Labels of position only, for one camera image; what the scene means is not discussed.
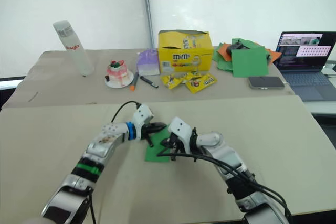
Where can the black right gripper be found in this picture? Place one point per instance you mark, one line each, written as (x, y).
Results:
(175, 142)

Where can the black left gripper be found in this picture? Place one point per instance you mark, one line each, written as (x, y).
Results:
(146, 131)

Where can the small green paper sheet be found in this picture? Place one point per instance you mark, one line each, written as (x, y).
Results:
(155, 153)

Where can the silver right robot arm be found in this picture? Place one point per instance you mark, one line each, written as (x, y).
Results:
(225, 153)

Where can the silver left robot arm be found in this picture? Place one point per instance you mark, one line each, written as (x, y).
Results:
(105, 142)

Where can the orange paper sheet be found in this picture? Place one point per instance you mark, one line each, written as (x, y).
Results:
(223, 49)
(274, 55)

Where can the large green paper sheet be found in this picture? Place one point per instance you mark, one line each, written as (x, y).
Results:
(249, 62)

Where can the black marker pen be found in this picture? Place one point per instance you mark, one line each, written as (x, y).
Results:
(149, 81)

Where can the yellow candy packet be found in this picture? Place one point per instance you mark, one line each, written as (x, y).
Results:
(193, 77)
(170, 81)
(203, 83)

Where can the grey pen with orange cap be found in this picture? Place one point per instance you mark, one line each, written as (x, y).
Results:
(134, 81)

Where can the white round plate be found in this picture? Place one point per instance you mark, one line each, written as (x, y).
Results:
(128, 80)

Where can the pink toy cake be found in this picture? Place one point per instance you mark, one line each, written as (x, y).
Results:
(117, 71)

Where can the purple tissue box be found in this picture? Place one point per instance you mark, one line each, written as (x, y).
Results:
(147, 61)

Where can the yellow candy carton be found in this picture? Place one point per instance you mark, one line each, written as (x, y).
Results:
(183, 56)

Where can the pile of green paper sheets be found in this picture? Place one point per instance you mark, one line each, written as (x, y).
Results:
(223, 61)

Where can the beige cardboard table cover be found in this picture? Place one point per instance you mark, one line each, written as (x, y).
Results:
(65, 87)
(52, 129)

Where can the small black device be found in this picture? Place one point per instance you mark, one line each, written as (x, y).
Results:
(235, 47)

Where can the grey smartphone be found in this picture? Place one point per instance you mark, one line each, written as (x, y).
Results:
(266, 82)

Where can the corrugated metal conduit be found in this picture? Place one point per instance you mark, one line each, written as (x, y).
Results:
(148, 11)

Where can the dark grey laptop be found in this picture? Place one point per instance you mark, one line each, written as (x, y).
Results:
(304, 77)

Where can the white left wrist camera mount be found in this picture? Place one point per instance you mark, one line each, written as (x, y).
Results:
(141, 113)

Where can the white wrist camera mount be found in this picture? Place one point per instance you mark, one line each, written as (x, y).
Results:
(141, 113)
(181, 129)

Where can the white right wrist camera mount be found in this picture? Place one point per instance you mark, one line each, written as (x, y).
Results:
(181, 129)

